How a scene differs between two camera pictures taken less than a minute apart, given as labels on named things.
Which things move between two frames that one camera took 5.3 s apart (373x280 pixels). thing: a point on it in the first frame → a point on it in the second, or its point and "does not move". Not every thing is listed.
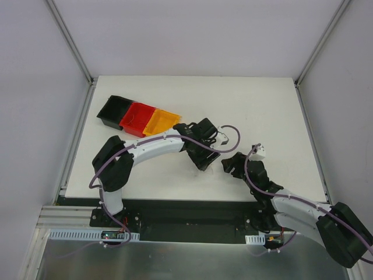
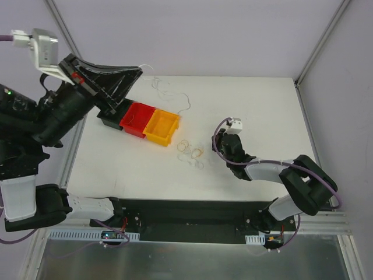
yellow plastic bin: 161,121 does not move
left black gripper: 206,156 → 88,86
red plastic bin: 136,118 does not move
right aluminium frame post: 320,44 does not move
